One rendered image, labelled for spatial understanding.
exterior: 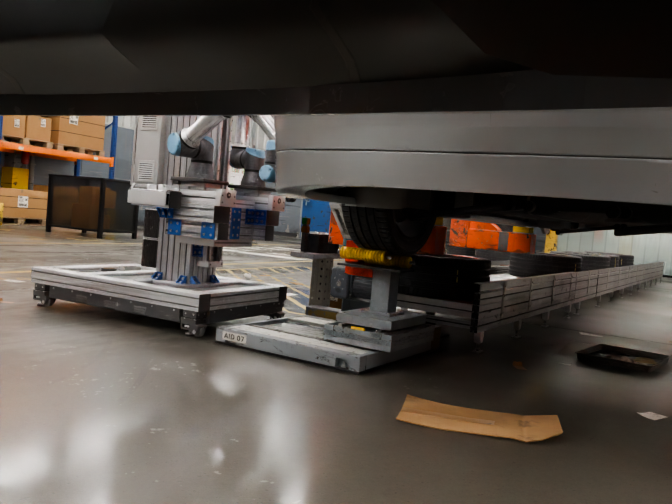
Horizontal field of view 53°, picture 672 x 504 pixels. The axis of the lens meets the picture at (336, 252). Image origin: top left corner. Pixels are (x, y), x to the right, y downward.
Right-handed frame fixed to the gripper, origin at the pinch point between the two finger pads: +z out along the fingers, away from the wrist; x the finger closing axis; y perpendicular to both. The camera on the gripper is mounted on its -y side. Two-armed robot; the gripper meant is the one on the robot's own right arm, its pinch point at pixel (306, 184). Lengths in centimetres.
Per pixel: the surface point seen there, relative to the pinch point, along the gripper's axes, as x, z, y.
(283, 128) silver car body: -43, -84, 15
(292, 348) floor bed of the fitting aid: -16, -23, -77
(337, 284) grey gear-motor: -1, 39, -52
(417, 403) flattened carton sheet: -91, -51, -81
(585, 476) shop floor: -157, -79, -82
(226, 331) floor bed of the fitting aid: 24, -23, -76
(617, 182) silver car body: -158, -88, 2
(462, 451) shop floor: -122, -85, -82
